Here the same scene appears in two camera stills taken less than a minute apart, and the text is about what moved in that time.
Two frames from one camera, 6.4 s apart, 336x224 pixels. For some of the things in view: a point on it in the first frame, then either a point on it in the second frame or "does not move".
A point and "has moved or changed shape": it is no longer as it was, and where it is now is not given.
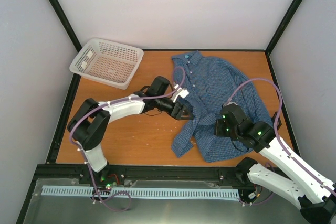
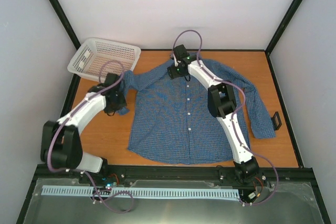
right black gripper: x=219 y=130 → x=173 y=74
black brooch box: x=279 y=122 does not move
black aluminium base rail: x=233 y=171 does not move
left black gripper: x=177 y=114 → x=122 y=103
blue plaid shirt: x=207 y=85 has moved or changed shape
